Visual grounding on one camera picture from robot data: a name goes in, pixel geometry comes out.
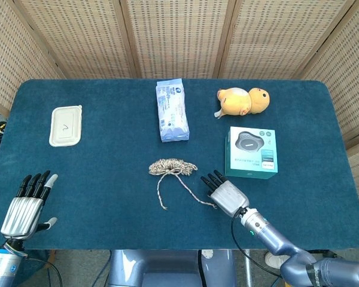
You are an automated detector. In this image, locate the white shoe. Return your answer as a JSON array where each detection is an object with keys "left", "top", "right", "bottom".
[{"left": 264, "top": 251, "right": 288, "bottom": 268}]

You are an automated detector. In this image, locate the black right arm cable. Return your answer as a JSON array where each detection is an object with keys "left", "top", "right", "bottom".
[{"left": 230, "top": 213, "right": 284, "bottom": 279}]

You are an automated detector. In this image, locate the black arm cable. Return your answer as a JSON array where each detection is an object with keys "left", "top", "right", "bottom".
[
  {"left": 26, "top": 257, "right": 63, "bottom": 287},
  {"left": 230, "top": 213, "right": 284, "bottom": 279}
]

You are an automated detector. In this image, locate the yellow plush toy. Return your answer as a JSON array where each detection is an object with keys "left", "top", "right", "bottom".
[{"left": 214, "top": 87, "right": 270, "bottom": 120}]

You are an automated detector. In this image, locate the dark blue table cloth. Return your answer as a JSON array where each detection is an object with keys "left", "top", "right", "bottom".
[{"left": 0, "top": 78, "right": 359, "bottom": 251}]

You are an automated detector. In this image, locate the white lidded food container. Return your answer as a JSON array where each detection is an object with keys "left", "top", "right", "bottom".
[{"left": 48, "top": 105, "right": 83, "bottom": 147}]

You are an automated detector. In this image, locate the teal speaker product box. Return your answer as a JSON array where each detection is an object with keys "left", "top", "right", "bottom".
[{"left": 224, "top": 126, "right": 279, "bottom": 180}]

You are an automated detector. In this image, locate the blue-grey robot torso base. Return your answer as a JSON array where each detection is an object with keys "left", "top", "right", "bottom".
[{"left": 107, "top": 249, "right": 237, "bottom": 287}]

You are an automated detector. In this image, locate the blue white plastic package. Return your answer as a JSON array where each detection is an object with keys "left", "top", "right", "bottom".
[{"left": 155, "top": 78, "right": 190, "bottom": 143}]

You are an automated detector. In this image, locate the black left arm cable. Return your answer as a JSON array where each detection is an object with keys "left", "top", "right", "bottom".
[{"left": 26, "top": 257, "right": 63, "bottom": 287}]

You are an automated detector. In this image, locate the beige speckled rope bundle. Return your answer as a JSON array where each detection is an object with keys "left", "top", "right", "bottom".
[{"left": 148, "top": 158, "right": 218, "bottom": 211}]

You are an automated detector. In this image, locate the woven bamboo folding screen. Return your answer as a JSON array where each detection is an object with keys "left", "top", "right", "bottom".
[{"left": 0, "top": 0, "right": 359, "bottom": 219}]

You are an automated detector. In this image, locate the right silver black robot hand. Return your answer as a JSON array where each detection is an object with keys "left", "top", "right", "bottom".
[{"left": 200, "top": 169, "right": 251, "bottom": 218}]

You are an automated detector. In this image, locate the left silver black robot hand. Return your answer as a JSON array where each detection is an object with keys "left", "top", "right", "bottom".
[{"left": 0, "top": 170, "right": 59, "bottom": 240}]

